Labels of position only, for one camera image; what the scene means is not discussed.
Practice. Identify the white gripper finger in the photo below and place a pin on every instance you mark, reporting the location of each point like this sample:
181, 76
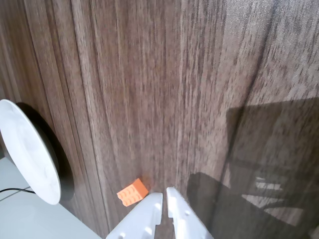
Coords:
142, 216
183, 219

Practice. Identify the orange lego block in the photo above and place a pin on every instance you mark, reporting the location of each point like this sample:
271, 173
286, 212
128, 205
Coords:
133, 193

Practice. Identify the white round plate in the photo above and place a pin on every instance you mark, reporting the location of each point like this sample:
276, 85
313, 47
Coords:
27, 149

